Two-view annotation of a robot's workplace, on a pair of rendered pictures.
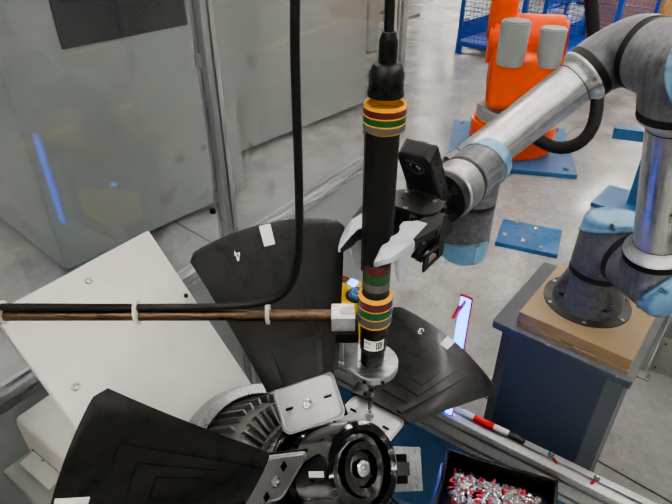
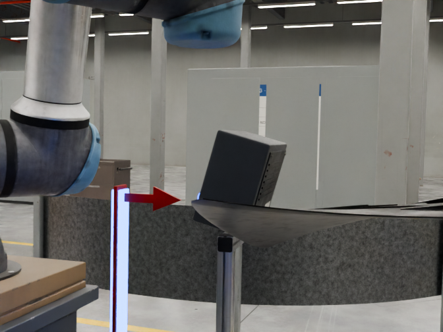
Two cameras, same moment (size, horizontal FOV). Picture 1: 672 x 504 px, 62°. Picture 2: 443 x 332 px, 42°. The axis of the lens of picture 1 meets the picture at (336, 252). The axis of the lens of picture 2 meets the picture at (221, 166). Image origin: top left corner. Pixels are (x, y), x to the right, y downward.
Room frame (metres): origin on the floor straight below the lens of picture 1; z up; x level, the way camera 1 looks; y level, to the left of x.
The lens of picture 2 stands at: (0.95, 0.32, 1.24)
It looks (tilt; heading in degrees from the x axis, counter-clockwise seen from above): 3 degrees down; 249
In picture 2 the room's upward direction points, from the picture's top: 1 degrees clockwise
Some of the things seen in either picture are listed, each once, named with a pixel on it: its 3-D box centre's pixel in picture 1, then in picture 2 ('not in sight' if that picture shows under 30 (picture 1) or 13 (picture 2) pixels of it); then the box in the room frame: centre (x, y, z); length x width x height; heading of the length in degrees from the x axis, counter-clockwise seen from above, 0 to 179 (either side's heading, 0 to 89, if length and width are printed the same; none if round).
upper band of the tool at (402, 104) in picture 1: (384, 116); not in sight; (0.54, -0.05, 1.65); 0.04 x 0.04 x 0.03
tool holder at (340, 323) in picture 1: (365, 339); not in sight; (0.54, -0.04, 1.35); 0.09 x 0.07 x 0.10; 90
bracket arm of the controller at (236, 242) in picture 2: not in sight; (238, 234); (0.48, -0.77, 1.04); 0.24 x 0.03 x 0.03; 55
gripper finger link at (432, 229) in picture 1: (420, 225); not in sight; (0.57, -0.10, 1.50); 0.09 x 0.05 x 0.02; 153
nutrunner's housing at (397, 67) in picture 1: (378, 239); not in sight; (0.54, -0.05, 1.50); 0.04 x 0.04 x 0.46
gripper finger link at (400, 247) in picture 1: (400, 259); not in sight; (0.53, -0.07, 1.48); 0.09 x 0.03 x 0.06; 153
